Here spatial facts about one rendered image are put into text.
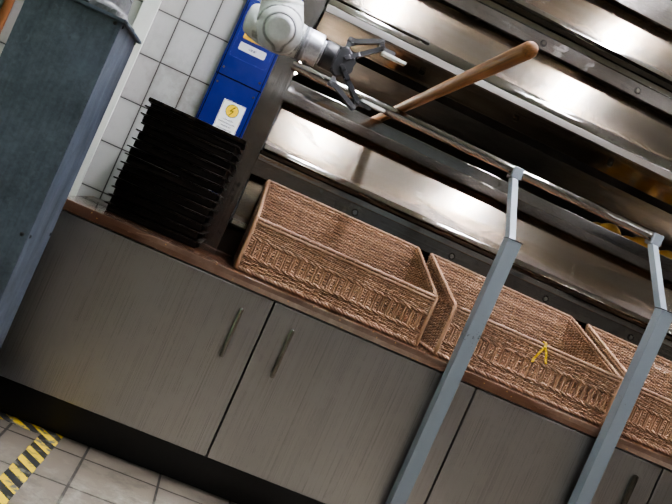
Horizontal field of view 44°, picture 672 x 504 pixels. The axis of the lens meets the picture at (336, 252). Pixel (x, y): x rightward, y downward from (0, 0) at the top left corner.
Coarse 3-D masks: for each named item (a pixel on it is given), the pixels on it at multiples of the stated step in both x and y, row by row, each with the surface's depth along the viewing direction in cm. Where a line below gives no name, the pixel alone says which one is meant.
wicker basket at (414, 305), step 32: (288, 192) 265; (256, 224) 219; (288, 224) 263; (320, 224) 266; (352, 224) 268; (256, 256) 220; (288, 256) 221; (320, 256) 222; (352, 256) 266; (384, 256) 269; (416, 256) 266; (288, 288) 221; (320, 288) 222; (352, 288) 223; (384, 288) 224; (416, 288) 225; (384, 320) 225; (416, 320) 226
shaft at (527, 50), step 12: (516, 48) 142; (528, 48) 139; (492, 60) 155; (504, 60) 148; (516, 60) 144; (468, 72) 170; (480, 72) 163; (492, 72) 158; (444, 84) 188; (456, 84) 180; (468, 84) 175; (420, 96) 211; (432, 96) 201; (408, 108) 229; (384, 120) 267
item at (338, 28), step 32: (352, 32) 259; (384, 32) 255; (384, 64) 273; (416, 64) 262; (448, 64) 258; (448, 96) 277; (480, 96) 266; (512, 96) 261; (512, 128) 281; (544, 128) 270; (576, 128) 265; (608, 160) 275; (640, 160) 268
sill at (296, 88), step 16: (304, 96) 267; (320, 96) 268; (336, 112) 269; (352, 112) 270; (368, 128) 271; (384, 128) 271; (416, 144) 273; (448, 160) 275; (480, 176) 277; (528, 192) 279; (544, 208) 280; (560, 208) 281; (576, 224) 282; (592, 224) 283; (608, 240) 284; (624, 240) 285; (640, 256) 286
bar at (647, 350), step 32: (416, 128) 235; (512, 192) 234; (512, 224) 224; (512, 256) 217; (480, 320) 217; (640, 352) 225; (448, 384) 217; (640, 384) 225; (608, 416) 227; (416, 448) 218; (608, 448) 225
